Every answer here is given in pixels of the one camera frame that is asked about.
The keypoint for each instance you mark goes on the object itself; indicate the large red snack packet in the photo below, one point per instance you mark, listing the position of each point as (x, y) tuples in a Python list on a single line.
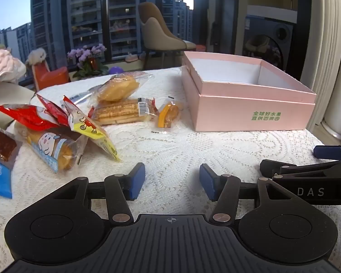
[(22, 116)]

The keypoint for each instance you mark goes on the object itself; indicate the white fluffy toy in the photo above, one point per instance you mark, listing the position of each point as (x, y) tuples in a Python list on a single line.
[(36, 56)]

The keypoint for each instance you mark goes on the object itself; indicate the pink cardboard box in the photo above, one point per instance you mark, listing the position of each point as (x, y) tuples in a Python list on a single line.
[(253, 111)]

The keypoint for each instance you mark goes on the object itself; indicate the cartoon print bread packet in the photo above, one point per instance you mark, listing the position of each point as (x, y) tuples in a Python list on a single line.
[(51, 146)]

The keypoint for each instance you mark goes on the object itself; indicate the purple ball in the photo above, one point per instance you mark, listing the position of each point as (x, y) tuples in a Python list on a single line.
[(115, 70)]

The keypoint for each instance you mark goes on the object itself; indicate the beige pleated curtain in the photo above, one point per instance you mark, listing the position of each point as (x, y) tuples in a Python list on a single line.
[(324, 48)]

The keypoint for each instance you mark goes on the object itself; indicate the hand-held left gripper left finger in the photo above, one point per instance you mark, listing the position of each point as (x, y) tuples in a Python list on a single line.
[(137, 180)]

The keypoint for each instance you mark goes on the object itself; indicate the clear bread bun packet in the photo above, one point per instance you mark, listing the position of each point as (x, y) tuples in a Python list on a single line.
[(118, 88)]

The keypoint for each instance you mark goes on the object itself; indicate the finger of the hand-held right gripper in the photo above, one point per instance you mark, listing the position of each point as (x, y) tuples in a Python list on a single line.
[(328, 151), (284, 168)]

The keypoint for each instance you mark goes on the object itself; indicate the small orange snack packet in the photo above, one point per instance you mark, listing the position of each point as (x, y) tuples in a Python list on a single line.
[(168, 113)]

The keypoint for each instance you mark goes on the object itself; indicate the pink plush cloth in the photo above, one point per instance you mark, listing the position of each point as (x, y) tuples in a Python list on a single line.
[(4, 65)]

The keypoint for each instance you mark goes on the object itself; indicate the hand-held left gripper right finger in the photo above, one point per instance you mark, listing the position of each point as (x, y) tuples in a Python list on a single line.
[(207, 180)]

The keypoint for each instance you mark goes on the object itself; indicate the beige cushion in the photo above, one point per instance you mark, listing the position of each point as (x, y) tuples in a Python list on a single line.
[(8, 95)]

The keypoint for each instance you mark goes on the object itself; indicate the blue packet with brown snack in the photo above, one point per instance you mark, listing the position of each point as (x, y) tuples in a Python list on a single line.
[(0, 162)]

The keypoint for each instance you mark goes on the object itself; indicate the purple flower plant in pot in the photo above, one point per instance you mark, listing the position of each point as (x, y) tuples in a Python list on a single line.
[(88, 59)]

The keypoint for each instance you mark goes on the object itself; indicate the clear wafer biscuit packet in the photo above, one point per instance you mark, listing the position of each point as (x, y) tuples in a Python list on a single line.
[(122, 112)]

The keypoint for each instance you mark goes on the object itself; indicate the red bag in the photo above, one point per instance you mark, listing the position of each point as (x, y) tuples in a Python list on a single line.
[(201, 47)]

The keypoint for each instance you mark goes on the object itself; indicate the dark front-load washing machine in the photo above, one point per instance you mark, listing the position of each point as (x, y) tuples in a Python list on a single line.
[(270, 39)]

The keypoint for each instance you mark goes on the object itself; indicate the dark framed door panel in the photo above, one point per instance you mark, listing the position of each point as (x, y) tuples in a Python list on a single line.
[(227, 20)]

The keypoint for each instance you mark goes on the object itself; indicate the yellow and red snack packet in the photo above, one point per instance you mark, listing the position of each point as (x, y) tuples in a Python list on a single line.
[(91, 130)]

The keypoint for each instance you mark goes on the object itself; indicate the orange plastic stool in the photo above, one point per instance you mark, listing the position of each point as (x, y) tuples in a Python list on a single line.
[(49, 78)]

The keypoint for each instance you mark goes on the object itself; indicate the beige upholstered chair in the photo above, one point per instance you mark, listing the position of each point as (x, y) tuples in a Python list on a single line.
[(159, 34)]

